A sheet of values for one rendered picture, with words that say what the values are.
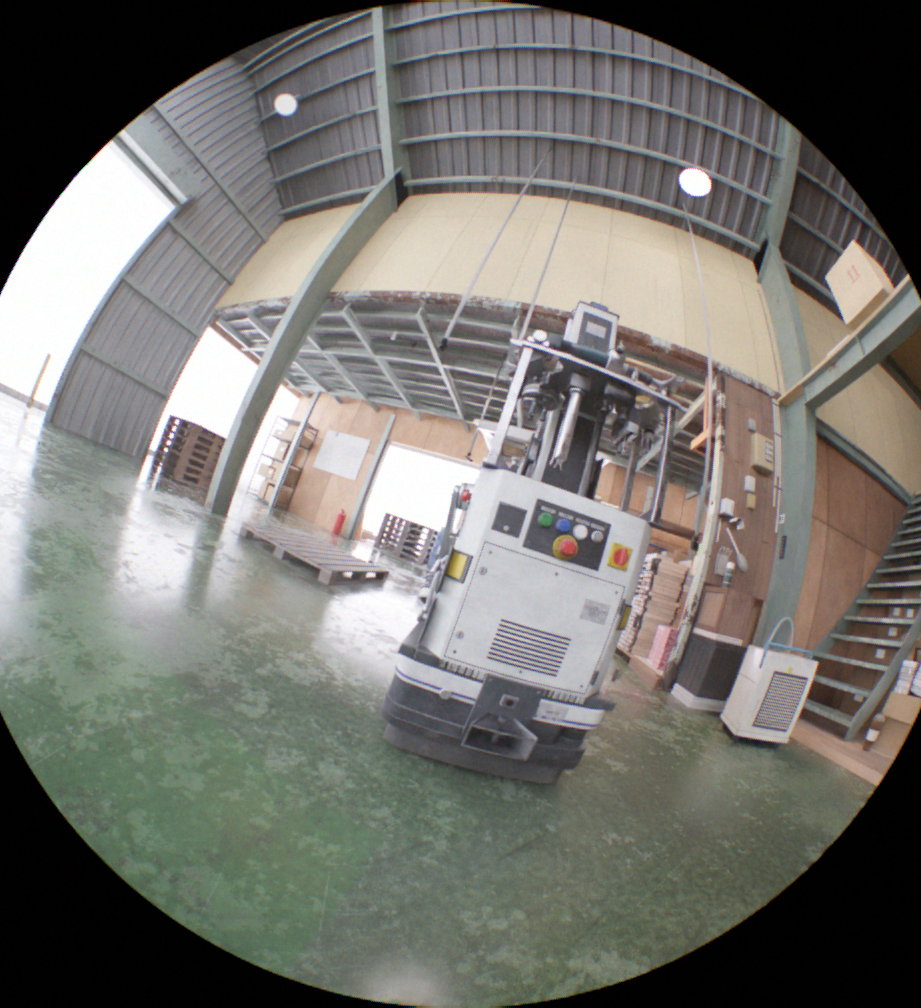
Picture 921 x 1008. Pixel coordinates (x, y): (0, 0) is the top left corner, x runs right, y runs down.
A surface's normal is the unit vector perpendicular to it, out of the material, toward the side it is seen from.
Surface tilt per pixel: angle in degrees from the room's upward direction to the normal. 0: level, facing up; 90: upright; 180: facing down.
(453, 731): 90
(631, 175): 159
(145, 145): 90
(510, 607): 90
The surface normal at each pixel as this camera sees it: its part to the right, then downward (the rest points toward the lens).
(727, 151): -0.37, 0.80
